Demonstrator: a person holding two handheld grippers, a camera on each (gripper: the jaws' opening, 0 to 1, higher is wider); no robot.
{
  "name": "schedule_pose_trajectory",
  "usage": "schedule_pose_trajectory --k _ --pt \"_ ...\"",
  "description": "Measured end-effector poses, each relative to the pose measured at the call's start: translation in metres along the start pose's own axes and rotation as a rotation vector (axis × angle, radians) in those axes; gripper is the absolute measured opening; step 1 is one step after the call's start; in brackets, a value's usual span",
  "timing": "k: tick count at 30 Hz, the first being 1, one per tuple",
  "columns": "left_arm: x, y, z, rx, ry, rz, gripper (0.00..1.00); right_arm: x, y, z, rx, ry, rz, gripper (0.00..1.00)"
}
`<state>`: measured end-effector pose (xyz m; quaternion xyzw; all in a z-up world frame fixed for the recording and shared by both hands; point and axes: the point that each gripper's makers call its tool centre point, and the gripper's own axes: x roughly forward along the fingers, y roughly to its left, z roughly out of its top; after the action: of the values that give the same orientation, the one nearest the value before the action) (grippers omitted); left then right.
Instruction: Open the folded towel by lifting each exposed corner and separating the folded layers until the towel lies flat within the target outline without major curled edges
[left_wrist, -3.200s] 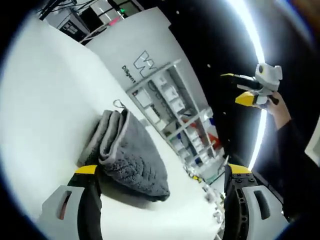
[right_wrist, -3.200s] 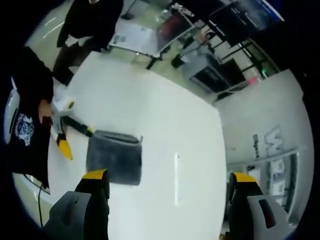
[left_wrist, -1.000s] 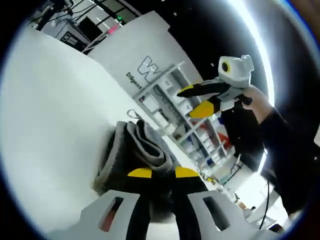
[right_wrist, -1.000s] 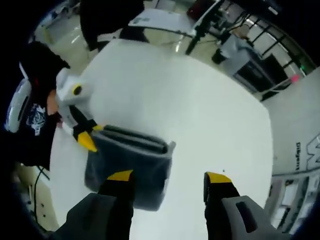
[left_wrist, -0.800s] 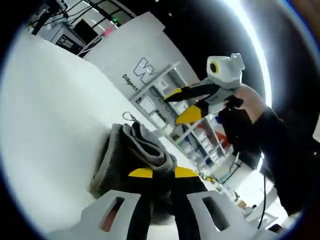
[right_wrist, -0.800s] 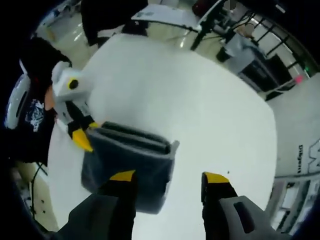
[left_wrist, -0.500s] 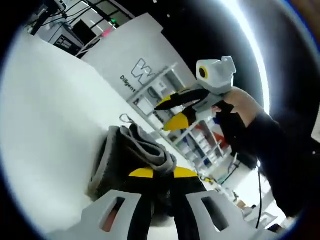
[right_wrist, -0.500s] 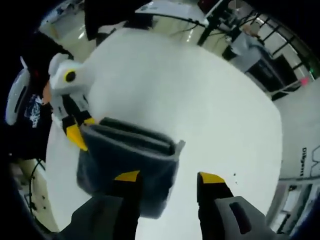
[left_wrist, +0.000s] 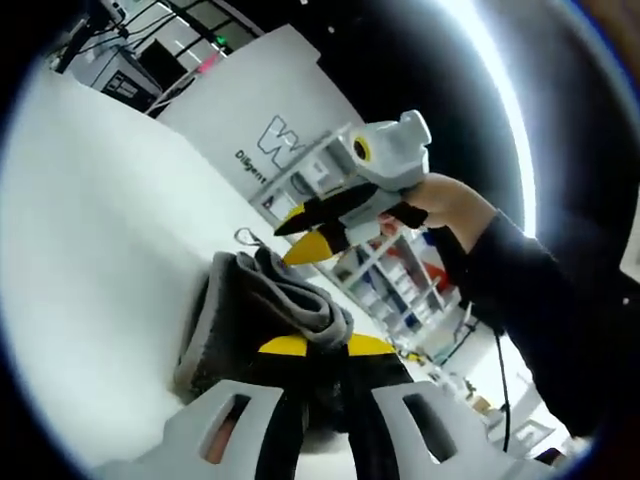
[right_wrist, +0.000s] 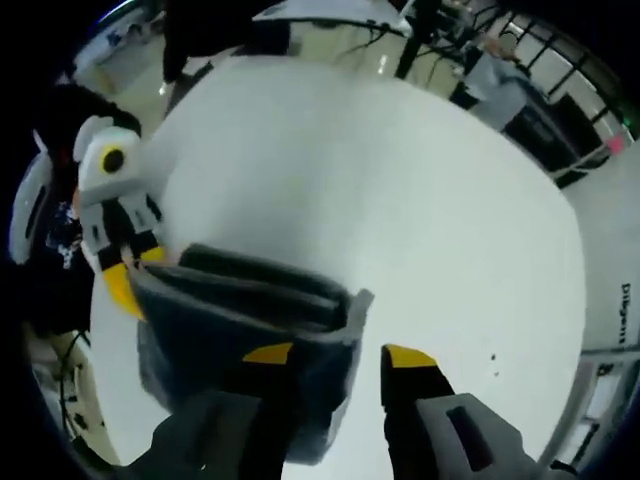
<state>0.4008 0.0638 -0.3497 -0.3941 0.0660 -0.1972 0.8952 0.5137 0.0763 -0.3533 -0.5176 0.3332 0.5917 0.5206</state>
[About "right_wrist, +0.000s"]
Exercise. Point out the grey desk with black legs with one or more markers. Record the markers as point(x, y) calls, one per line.
point(410, 45)

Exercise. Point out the dark bulky object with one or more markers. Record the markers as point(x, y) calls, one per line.
point(185, 40)

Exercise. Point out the grey towel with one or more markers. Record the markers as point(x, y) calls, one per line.
point(225, 320)

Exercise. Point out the black metal frame rack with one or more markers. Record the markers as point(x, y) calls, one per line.
point(545, 125)

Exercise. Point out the grey metal shelf rack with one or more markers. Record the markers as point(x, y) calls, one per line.
point(605, 385)

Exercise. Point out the white worn chest device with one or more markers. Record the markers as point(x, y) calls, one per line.
point(22, 245)

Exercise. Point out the pink tag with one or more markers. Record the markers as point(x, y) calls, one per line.
point(616, 145)

